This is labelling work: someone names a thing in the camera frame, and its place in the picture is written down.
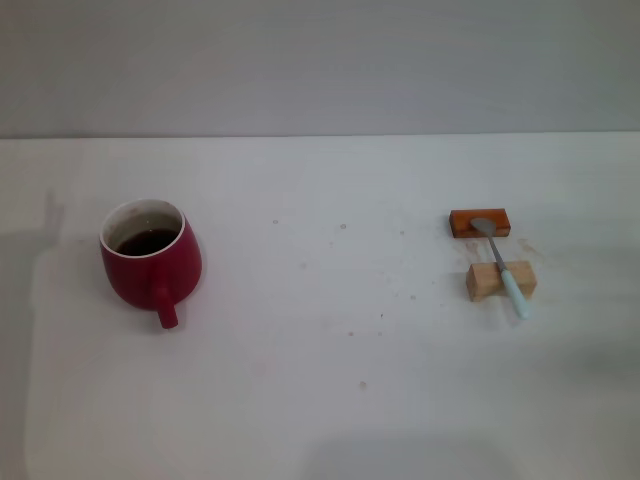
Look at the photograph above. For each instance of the dark coffee liquid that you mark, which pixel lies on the dark coffee liquid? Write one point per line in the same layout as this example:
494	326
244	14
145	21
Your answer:
147	242

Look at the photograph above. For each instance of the dark orange wooden block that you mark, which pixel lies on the dark orange wooden block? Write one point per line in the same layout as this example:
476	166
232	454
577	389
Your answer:
462	225

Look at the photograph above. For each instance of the light wooden arch block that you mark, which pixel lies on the light wooden arch block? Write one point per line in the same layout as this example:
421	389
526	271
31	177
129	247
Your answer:
482	282

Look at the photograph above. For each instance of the red ceramic mug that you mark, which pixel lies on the red ceramic mug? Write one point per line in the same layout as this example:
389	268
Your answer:
135	280

